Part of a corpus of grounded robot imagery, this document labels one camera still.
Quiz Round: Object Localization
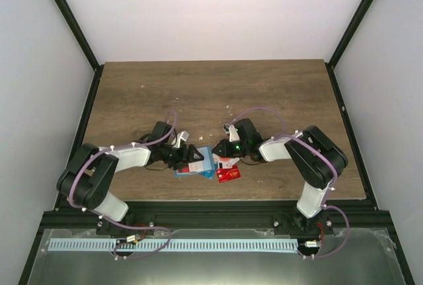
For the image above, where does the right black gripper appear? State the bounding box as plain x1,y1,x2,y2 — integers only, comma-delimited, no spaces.
213,140,250,159

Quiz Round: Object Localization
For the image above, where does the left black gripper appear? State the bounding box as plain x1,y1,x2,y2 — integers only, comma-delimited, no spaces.
161,144,204,171

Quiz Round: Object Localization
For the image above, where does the teal leather card holder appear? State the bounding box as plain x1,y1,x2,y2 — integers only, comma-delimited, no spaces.
174,146,216,179

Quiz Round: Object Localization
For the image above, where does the dark red credit card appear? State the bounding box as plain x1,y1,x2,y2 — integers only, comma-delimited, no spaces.
216,165,241,183

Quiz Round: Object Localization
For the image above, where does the white card with red logo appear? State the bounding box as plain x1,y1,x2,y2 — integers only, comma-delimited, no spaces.
188,161,205,173

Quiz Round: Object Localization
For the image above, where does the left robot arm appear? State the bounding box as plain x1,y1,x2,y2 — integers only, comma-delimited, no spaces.
56,121,212,235

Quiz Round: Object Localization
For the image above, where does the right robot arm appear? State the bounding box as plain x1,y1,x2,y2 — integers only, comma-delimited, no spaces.
212,118,348,234

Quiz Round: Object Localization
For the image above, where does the white card with red circle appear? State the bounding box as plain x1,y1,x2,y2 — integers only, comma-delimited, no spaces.
213,154,240,169

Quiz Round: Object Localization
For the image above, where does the blue credit card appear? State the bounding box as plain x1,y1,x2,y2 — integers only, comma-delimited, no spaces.
200,170,215,179

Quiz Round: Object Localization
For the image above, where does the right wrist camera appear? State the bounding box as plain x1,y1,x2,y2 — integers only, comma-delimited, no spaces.
223,124,240,143

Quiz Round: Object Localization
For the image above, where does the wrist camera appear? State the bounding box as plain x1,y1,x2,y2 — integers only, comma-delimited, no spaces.
173,131,189,148
223,124,240,143

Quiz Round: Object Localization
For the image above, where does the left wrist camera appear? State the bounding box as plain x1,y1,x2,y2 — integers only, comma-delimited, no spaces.
173,131,189,148

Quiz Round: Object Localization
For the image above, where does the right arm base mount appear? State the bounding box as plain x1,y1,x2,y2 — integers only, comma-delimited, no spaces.
271,212,333,237

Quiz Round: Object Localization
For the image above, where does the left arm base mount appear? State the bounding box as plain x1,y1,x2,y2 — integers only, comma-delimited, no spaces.
96,220,153,237

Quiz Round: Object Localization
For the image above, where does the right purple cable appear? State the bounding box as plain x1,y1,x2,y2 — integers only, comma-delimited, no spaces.
231,106,350,260

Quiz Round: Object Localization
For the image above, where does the light blue slotted cable duct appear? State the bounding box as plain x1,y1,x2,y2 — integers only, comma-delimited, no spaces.
48,238,298,253

